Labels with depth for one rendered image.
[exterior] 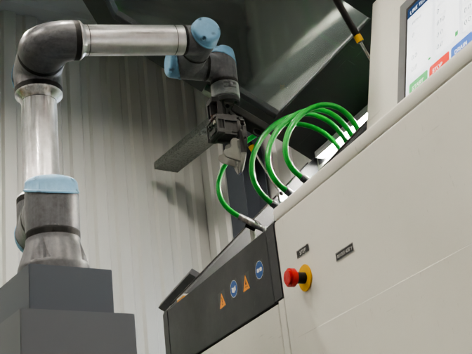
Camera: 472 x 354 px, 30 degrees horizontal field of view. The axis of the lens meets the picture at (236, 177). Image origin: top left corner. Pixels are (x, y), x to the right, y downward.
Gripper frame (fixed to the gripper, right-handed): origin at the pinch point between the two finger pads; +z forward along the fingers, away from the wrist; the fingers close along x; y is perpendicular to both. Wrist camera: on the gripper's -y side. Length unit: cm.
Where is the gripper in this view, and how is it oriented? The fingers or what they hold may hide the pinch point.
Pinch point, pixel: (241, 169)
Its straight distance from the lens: 226.2
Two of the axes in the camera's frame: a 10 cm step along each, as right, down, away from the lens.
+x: 4.0, -4.0, -8.3
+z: 1.1, 9.2, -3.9
